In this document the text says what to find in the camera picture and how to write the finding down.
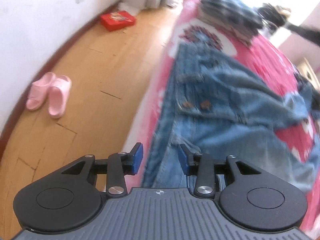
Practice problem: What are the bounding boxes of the blue denim jeans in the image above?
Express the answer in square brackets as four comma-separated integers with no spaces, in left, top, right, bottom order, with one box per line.
[142,43,319,192]

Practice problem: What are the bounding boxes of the folded beige grey clothes stack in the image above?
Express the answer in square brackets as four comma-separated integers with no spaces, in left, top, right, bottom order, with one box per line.
[198,11,258,47]

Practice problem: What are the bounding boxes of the pink floral fleece blanket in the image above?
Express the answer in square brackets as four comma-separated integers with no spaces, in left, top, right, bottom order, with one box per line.
[123,0,319,239]

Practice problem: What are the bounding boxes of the cream nightstand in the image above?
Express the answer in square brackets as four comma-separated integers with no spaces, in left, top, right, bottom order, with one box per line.
[297,58,319,89]

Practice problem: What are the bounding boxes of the pink slipper right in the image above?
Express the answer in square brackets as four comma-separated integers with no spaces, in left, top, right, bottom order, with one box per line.
[48,75,72,119]

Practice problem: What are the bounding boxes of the pink slipper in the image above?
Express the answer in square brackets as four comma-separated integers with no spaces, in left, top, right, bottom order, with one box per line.
[26,72,56,111]
[48,75,72,119]

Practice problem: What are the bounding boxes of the pink slipper left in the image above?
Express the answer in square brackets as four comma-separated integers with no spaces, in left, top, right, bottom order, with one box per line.
[26,72,56,111]

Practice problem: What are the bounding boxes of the red gift box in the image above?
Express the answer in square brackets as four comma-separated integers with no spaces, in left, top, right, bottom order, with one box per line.
[100,11,136,31]

